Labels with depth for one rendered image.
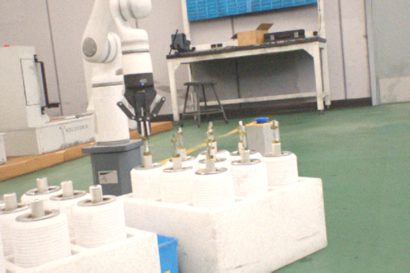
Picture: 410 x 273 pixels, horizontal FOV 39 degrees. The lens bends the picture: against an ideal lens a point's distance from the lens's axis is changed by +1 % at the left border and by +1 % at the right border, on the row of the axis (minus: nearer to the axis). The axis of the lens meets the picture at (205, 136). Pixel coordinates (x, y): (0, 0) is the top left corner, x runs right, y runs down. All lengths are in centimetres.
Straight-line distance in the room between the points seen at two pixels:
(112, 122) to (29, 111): 233
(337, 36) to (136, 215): 523
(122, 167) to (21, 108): 236
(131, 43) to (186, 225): 47
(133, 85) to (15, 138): 264
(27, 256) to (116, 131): 72
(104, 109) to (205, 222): 58
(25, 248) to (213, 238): 40
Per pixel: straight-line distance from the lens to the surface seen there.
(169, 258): 128
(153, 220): 139
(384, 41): 644
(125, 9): 146
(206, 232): 125
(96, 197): 111
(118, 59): 172
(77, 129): 433
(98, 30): 166
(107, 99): 168
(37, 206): 106
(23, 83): 396
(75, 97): 754
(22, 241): 104
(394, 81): 644
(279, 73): 657
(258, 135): 169
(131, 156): 168
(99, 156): 169
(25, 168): 368
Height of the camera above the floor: 46
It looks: 6 degrees down
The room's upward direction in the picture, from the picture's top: 6 degrees counter-clockwise
